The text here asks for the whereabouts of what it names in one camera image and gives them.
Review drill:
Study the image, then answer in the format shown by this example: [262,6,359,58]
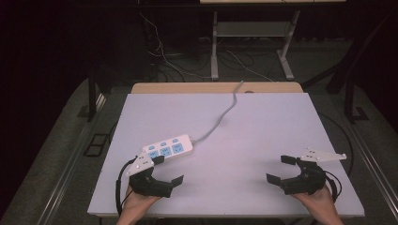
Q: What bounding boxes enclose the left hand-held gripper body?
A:
[126,151,174,199]

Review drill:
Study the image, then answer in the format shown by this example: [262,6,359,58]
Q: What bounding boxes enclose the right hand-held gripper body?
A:
[280,147,347,196]

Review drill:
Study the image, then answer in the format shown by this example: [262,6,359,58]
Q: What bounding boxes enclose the white power strip blue sockets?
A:
[142,134,193,160]

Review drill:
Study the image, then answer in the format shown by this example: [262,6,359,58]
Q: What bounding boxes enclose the person's left hand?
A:
[117,186,162,221]

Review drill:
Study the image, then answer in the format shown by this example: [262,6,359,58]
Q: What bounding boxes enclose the person's right hand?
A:
[290,186,341,219]

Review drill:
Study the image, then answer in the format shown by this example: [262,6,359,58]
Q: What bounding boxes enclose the white table board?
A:
[87,92,366,218]

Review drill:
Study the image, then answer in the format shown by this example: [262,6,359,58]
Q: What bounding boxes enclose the wooden table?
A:
[130,82,304,95]

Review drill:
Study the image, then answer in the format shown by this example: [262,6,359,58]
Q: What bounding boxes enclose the black metal stand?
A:
[342,59,370,124]
[78,59,109,123]

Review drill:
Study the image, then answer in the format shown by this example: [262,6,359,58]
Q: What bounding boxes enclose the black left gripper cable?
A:
[115,155,139,217]

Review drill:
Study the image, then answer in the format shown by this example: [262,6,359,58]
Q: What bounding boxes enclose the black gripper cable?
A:
[115,155,139,217]
[323,170,344,203]

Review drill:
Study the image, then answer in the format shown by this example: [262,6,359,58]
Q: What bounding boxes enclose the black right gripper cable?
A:
[323,170,344,203]

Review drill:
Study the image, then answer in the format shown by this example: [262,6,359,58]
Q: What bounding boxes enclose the black floor cable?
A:
[318,112,355,176]

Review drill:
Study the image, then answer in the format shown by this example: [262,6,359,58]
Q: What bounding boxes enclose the black rectangular floor frame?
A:
[83,133,111,158]

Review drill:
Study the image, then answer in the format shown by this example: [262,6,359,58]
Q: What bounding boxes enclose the aluminium floor rail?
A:
[345,120,398,217]
[37,93,108,225]

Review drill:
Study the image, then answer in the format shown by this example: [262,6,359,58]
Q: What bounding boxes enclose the grey power strip cable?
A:
[191,80,245,145]

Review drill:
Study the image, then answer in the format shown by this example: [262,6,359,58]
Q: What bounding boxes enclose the bundle of black floor cables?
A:
[149,50,284,83]

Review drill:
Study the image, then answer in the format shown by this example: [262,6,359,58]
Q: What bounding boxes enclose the thin white floor cable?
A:
[224,49,274,83]

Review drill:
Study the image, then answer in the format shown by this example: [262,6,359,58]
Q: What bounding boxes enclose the grey metal table frame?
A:
[210,9,301,82]

